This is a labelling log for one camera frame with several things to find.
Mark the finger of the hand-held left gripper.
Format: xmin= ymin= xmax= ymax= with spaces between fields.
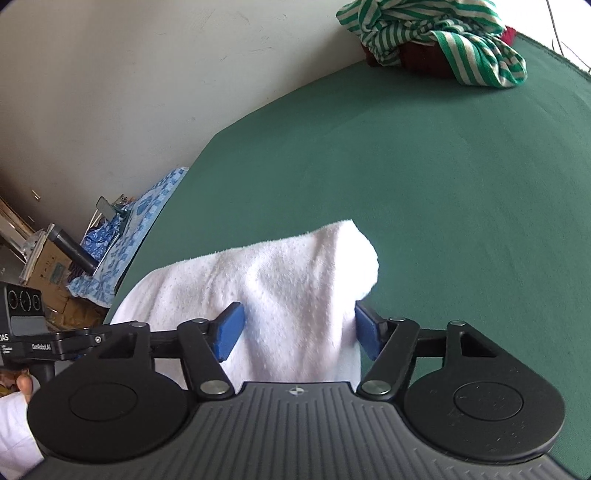
xmin=48 ymin=325 xmax=114 ymax=361

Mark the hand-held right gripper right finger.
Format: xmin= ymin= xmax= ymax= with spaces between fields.
xmin=353 ymin=300 xmax=499 ymax=398

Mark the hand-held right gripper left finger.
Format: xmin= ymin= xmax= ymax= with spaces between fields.
xmin=95 ymin=301 xmax=246 ymax=400

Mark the white shirt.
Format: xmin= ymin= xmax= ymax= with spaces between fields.
xmin=108 ymin=220 xmax=380 ymax=385

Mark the person's left hand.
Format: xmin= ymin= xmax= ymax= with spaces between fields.
xmin=0 ymin=369 xmax=34 ymax=401

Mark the cardboard box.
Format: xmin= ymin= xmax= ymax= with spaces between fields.
xmin=18 ymin=231 xmax=112 ymax=325

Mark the dark cylinder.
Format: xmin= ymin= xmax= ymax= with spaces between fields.
xmin=46 ymin=224 xmax=100 ymax=274

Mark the person's white clothing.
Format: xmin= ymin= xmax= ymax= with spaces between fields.
xmin=0 ymin=394 xmax=45 ymax=479

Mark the blue patterned cloth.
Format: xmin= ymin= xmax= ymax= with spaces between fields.
xmin=67 ymin=167 xmax=189 ymax=308

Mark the small metal mirror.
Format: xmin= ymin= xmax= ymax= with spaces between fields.
xmin=95 ymin=196 xmax=131 ymax=223

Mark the green table cover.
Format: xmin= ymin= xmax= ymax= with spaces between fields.
xmin=108 ymin=32 xmax=591 ymax=462

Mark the dark red cloth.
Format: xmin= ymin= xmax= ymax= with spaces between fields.
xmin=362 ymin=25 xmax=518 ymax=78

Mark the green striped shirt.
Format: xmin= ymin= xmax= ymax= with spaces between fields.
xmin=336 ymin=0 xmax=528 ymax=89

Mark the grey wall cable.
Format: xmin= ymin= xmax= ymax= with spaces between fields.
xmin=545 ymin=0 xmax=591 ymax=71

